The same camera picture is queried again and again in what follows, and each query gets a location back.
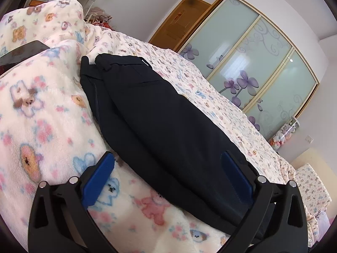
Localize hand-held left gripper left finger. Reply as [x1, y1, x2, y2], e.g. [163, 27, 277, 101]
[28, 151, 116, 253]

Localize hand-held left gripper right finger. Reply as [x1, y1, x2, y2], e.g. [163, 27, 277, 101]
[220, 151, 309, 253]

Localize black pants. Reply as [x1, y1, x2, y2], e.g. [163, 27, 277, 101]
[80, 53, 264, 239]

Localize clear bin of plush toys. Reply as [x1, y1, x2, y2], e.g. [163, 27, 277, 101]
[271, 118, 301, 152]

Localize printed pillow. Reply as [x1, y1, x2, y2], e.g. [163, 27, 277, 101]
[295, 163, 332, 214]

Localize fluffy animal print blanket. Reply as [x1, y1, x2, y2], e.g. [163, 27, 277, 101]
[0, 0, 237, 253]

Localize cream padded headboard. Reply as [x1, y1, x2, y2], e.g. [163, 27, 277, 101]
[291, 148, 337, 182]

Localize floral glass sliding wardrobe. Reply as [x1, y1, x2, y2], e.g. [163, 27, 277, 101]
[177, 0, 320, 140]

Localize dark smartphone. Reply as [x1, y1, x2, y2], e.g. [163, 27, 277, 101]
[0, 40, 50, 72]

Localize wooden door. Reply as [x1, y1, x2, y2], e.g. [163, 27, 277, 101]
[149, 0, 212, 50]

